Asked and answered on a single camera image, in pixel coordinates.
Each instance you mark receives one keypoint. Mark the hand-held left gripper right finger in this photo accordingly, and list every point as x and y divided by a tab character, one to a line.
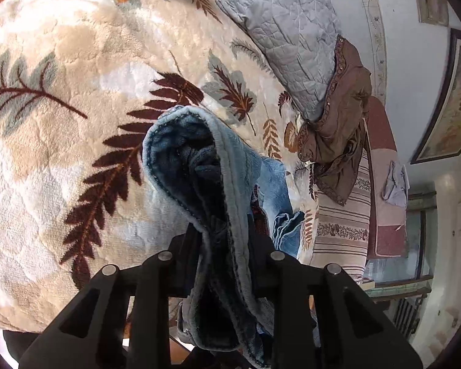
261	250

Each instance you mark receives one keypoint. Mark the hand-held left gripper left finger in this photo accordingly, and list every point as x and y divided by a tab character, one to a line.
184	253

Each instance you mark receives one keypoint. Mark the blue denim pants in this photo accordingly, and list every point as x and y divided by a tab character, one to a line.
215	184

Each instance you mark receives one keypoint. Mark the striped floral bedsheet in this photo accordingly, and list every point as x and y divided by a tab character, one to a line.
342	230

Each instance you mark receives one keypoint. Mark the pink headboard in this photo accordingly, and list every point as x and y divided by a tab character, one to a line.
386	234

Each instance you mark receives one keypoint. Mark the pale blue cloth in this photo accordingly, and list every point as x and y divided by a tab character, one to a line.
395	184

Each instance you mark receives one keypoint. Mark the brown jacket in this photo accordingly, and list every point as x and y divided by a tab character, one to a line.
342	123

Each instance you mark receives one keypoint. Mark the leaf-patterned fleece blanket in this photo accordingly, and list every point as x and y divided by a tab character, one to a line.
61	161

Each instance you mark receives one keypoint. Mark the glass bedside table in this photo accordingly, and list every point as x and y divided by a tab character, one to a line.
415	238

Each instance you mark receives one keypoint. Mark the radiator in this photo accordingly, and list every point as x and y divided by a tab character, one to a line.
407	317

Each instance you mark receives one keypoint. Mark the white door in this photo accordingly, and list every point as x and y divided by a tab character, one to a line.
457	246

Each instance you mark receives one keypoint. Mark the grey quilted pillow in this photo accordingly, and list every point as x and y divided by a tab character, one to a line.
288	34

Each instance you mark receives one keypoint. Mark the large framed picture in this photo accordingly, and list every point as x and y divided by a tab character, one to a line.
453	111

